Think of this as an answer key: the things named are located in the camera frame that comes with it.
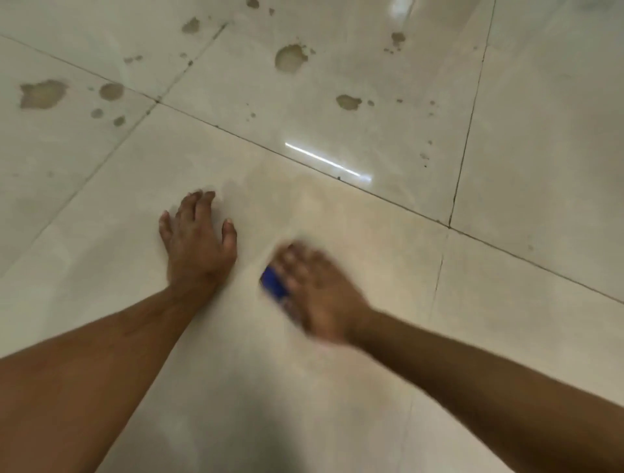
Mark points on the person's right hand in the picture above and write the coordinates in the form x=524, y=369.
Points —
x=326, y=297

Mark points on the person's left hand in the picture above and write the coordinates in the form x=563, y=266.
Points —
x=197, y=258

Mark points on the person's left little finger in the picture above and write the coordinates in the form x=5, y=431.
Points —
x=165, y=226

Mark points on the person's right fingers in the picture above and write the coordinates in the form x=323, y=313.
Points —
x=300, y=263

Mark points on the person's left thumb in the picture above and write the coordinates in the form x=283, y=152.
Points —
x=229, y=237

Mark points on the blue scrubbing sponge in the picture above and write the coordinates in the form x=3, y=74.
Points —
x=274, y=285

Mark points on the person's right forearm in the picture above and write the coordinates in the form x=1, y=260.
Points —
x=492, y=394

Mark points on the person's left forearm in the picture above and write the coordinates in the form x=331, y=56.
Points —
x=83, y=375

